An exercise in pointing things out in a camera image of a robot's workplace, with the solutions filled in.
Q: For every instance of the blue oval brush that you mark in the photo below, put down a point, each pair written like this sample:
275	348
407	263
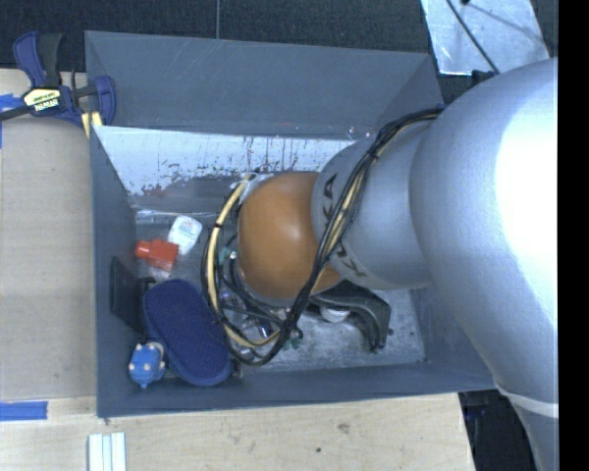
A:
186	331

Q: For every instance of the small white bottle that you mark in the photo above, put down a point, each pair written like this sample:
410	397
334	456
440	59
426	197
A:
185	232

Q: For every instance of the blue toy figure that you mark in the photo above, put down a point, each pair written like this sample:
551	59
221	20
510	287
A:
144	363

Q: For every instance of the clear bottle with red cap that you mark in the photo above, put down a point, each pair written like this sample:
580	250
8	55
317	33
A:
157	252

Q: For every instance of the black curved tool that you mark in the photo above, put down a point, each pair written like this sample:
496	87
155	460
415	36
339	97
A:
373	314

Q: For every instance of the black flat block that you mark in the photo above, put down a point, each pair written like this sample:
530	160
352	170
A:
123	290

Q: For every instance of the pale wood board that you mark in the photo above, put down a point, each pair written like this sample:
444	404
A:
44	263

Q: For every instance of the grey metal bin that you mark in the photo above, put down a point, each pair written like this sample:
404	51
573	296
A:
235	81

